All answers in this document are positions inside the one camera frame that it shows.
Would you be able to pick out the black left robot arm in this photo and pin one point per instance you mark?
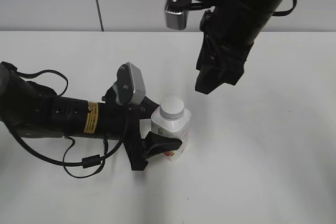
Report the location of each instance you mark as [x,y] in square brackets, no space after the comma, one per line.
[31,110]

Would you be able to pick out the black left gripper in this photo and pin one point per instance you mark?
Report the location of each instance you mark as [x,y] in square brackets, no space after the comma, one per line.
[124,121]

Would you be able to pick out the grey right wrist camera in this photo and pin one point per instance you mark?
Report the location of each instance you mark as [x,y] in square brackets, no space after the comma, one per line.
[181,1]

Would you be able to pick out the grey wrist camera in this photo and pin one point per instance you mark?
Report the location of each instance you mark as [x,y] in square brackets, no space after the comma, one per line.
[181,1]
[130,84]

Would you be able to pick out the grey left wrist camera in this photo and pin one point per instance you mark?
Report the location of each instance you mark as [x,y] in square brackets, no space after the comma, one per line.
[130,84]

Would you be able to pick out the white yili changqing yogurt bottle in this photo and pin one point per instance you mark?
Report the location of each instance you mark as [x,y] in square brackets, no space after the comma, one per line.
[172,126]

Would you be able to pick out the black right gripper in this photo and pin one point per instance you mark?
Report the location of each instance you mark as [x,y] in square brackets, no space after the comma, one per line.
[219,62]

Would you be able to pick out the white plastic bottle cap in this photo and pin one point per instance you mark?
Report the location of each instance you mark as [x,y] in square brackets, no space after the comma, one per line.
[172,108]

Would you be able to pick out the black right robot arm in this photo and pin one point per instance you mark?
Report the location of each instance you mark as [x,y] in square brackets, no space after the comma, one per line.
[229,32]

